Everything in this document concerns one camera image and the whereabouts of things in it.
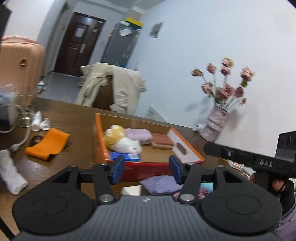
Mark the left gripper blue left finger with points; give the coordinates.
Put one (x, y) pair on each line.
(106, 175)

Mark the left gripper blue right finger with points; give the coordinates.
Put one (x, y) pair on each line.
(189, 176)

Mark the purple satin scrunchie cloth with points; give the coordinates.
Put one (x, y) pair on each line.
(202, 193)

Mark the light blue plush toy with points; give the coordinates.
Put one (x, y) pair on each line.
(208, 186)

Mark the lavender cloth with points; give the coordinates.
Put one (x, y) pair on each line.
(161, 185)

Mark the blue tissue packet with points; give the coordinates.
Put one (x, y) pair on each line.
(128, 156)

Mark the yellow white plush toy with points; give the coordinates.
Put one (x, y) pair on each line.
(117, 141)

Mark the brown rectangular sponge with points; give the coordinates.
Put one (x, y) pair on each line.
(161, 141)

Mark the lilac fluffy towel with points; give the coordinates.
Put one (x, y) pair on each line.
(137, 134)

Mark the person's right hand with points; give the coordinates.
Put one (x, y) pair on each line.
(275, 187)

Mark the red cardboard box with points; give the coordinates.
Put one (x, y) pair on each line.
(152, 161)

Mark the pink ceramic vase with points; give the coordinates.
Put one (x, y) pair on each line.
(214, 124)

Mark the orange folded cloth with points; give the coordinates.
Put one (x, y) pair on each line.
(52, 144)

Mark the small white bottle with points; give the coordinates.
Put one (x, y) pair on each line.
(39, 123)

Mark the dried pink rose bouquet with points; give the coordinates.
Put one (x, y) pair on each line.
(225, 95)

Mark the crumpled white tissue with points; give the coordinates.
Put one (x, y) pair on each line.
(14, 181)

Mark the beige coat on chair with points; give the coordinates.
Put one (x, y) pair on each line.
(127, 86)

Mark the grey refrigerator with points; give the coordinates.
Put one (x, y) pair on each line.
(121, 43)

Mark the dark brown entrance door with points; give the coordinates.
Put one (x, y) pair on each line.
(78, 44)

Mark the pink hard-shell suitcase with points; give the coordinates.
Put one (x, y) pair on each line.
(22, 62)

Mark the yellow box on refrigerator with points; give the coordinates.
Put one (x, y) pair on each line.
(133, 21)

